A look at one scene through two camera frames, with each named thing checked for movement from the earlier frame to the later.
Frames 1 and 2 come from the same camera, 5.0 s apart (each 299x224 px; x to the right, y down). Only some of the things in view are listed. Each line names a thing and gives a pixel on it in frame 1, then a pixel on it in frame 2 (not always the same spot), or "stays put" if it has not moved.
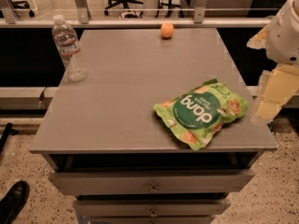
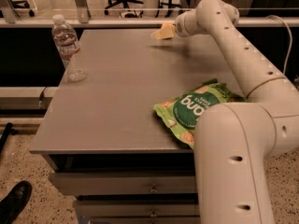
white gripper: [284, 40] to [181, 27]
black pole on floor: [8, 130] stays put
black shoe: [13, 203] stays put
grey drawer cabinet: [105, 148] stays put
